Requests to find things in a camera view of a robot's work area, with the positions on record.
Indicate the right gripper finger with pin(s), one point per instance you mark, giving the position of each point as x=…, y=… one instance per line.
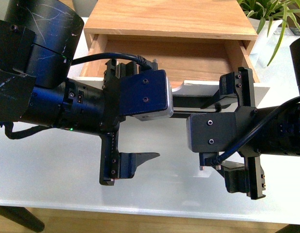
x=225, y=95
x=235, y=177

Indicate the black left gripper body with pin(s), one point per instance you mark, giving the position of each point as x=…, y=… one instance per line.
x=109, y=125

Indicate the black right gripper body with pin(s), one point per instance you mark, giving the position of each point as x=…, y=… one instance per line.
x=245, y=116

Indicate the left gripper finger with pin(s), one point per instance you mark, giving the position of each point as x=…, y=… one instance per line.
x=129, y=69
x=130, y=161

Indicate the white front top drawer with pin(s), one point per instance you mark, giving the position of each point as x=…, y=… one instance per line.
x=193, y=67

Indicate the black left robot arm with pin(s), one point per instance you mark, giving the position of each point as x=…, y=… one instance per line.
x=42, y=85

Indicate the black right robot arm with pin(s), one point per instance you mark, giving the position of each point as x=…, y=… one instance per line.
x=233, y=142

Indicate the wooden drawer cabinet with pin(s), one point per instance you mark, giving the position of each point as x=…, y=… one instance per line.
x=206, y=19

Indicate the white plant pot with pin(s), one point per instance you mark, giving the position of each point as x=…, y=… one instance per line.
x=265, y=32

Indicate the dark table leg right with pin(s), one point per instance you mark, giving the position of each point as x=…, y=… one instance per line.
x=290, y=228

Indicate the dark table leg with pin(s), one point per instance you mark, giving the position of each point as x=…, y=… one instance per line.
x=23, y=217
x=290, y=228

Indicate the green potted plant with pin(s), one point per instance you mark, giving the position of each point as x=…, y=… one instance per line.
x=267, y=12

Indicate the dark table leg left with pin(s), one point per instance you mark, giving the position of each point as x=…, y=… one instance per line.
x=23, y=217

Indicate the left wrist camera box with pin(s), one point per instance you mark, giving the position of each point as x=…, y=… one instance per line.
x=146, y=96

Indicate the black metal drawer handle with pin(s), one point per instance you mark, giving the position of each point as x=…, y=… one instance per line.
x=185, y=106

